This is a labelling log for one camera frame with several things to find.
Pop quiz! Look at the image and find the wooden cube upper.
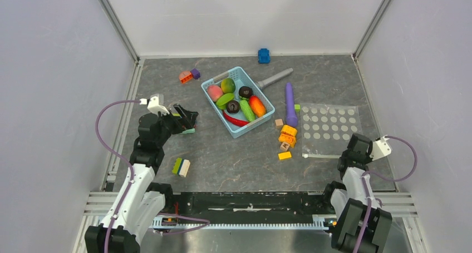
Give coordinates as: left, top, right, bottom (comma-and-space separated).
274, 118, 284, 130

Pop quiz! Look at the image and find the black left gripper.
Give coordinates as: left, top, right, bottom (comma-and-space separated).
154, 103, 198, 147

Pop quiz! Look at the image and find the clear polka dot zip bag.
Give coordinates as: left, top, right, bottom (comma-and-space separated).
299, 103, 362, 158

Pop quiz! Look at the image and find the orange brick stack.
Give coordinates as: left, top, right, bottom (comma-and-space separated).
278, 125, 298, 148

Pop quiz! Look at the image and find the yellow flat brick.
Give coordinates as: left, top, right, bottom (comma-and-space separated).
278, 151, 292, 160

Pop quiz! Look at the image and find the green orange toy mango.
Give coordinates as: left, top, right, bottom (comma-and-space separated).
220, 78, 236, 94

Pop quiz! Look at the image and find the pink toy peach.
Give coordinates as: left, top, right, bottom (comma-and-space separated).
207, 85, 224, 102

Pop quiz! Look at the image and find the blue toy brick car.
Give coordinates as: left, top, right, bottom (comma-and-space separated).
258, 48, 271, 64

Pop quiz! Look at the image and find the green white brick block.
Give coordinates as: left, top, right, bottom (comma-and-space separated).
172, 158, 191, 177

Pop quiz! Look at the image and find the green toy cucumber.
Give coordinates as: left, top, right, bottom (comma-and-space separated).
239, 100, 256, 122

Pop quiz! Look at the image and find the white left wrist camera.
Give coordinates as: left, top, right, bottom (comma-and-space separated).
139, 94, 170, 116

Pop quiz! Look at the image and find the dark toy mangosteen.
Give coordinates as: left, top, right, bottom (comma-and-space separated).
226, 100, 240, 114
238, 86, 253, 100

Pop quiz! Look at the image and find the orange red toy fruit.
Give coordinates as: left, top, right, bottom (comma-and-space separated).
248, 95, 266, 117

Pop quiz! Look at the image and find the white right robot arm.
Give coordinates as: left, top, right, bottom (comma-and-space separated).
321, 133, 392, 252

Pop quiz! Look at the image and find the purple toy brick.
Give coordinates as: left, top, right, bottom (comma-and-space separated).
190, 68, 200, 80

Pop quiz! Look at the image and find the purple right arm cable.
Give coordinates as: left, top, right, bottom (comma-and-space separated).
352, 135, 419, 253

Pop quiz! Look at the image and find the wooden letter cube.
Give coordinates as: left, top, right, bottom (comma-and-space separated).
280, 141, 291, 152

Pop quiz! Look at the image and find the dark toy mangosteen lower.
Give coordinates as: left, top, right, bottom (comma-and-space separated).
226, 100, 240, 114

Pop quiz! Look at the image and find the mint green toy microphone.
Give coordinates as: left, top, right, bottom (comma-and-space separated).
181, 128, 195, 134

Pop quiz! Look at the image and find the purple toy microphone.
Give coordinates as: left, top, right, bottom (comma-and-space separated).
285, 82, 298, 127

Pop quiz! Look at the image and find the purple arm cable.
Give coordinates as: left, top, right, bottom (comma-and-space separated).
352, 135, 419, 253
95, 100, 211, 253

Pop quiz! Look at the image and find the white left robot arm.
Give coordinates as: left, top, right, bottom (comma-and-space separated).
84, 105, 199, 252

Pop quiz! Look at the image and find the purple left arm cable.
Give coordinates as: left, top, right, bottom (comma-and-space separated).
95, 100, 211, 253

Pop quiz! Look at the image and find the green toy pea pod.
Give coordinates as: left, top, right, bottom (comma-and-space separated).
215, 93, 234, 110

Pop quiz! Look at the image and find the dark toy mangosteen upper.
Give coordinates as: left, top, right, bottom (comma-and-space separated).
238, 86, 253, 100

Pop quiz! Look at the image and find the orange toy brick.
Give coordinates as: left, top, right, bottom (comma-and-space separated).
179, 71, 193, 84

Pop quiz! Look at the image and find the red toy chili pepper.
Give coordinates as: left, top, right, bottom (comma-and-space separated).
222, 110, 249, 127

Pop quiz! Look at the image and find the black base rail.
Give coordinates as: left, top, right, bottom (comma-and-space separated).
162, 192, 335, 224

